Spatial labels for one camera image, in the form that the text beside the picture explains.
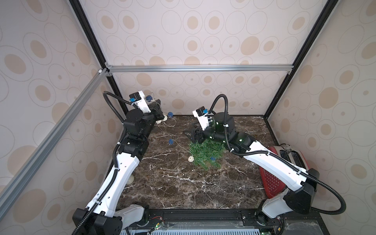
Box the horizontal aluminium rail back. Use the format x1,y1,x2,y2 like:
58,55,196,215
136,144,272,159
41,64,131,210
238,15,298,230
100,64,294,74

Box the aluminium rail left side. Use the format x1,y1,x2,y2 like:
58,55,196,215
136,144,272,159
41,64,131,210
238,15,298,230
1,68,109,220

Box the glass jar cream contents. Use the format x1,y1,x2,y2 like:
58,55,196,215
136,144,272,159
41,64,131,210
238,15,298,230
126,174,135,186

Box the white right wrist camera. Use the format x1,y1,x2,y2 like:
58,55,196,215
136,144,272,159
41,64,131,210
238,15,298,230
193,106,211,131

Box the clear string light wire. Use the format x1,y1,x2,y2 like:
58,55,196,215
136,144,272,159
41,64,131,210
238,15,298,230
149,98,192,153

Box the small green christmas tree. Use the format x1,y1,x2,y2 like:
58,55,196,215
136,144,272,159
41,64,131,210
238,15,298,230
189,140,226,170

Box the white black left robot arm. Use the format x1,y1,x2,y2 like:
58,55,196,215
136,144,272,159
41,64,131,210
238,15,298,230
72,91,165,235

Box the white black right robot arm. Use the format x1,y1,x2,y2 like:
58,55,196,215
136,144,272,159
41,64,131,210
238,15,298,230
184,94,347,224

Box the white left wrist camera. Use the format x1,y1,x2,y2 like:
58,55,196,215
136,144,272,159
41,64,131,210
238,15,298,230
129,91,151,114

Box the red steel toaster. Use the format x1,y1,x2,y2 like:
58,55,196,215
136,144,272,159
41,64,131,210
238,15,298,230
259,144,309,199

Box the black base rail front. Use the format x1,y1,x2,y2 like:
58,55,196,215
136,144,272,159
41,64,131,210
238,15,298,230
121,209,329,235

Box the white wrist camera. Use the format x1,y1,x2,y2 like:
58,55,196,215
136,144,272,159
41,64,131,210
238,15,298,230
129,91,151,114
193,106,211,131

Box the blue rattan light ball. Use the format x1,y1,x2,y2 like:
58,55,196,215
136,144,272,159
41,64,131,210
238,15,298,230
146,95,153,102

